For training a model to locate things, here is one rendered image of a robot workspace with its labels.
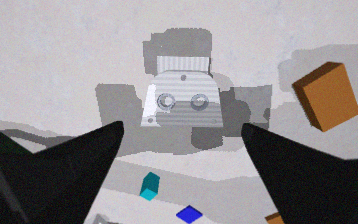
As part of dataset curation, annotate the small teal cube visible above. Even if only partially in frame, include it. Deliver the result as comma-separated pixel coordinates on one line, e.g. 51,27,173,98
140,171,160,201

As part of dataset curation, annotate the brown rectangular block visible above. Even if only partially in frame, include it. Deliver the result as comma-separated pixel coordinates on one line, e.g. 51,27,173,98
292,62,358,132

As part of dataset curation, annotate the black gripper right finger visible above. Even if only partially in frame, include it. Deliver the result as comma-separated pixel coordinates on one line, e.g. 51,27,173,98
241,123,358,224

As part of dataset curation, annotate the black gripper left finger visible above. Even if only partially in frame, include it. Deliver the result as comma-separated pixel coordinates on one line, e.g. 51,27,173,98
0,121,124,224

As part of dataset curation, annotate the orange flat rectangular plate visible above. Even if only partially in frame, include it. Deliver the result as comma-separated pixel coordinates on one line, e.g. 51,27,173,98
265,212,284,224

